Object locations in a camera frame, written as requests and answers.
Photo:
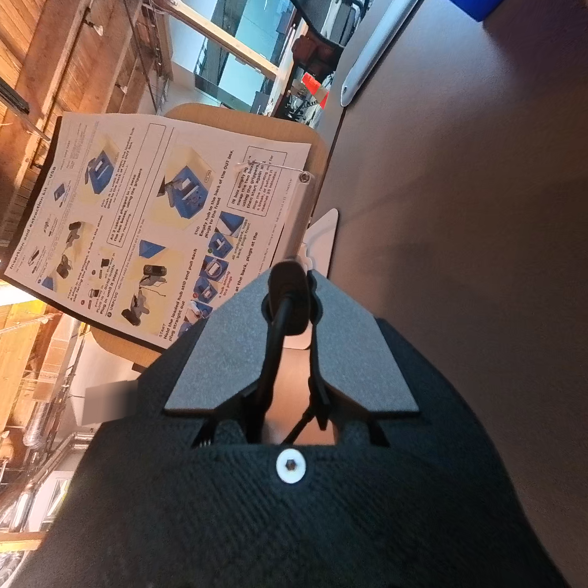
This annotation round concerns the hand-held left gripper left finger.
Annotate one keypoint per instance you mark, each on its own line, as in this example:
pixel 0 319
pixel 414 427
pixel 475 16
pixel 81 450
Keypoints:
pixel 216 358

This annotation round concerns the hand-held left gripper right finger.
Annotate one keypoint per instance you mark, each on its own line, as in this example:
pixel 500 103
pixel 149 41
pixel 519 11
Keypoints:
pixel 363 358

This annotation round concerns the dark grey usb hub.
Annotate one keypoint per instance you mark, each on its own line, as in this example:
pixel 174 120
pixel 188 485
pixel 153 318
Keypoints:
pixel 287 280

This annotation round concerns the translucent plastic bin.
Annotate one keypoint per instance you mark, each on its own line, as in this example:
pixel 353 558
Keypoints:
pixel 477 7

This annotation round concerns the white stand base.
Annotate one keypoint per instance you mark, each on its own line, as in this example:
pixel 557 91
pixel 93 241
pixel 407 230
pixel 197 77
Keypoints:
pixel 324 234

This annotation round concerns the printed instruction sheet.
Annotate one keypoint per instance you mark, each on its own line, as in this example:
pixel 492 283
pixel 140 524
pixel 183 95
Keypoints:
pixel 160 206

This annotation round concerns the orange traffic cone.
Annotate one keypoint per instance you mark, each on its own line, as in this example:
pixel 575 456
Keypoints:
pixel 312 82

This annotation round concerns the black office chair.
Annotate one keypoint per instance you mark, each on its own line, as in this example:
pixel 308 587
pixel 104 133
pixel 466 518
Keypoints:
pixel 321 23

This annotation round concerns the silver ventilation duct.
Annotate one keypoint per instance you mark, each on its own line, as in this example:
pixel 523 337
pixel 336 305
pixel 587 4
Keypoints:
pixel 39 427

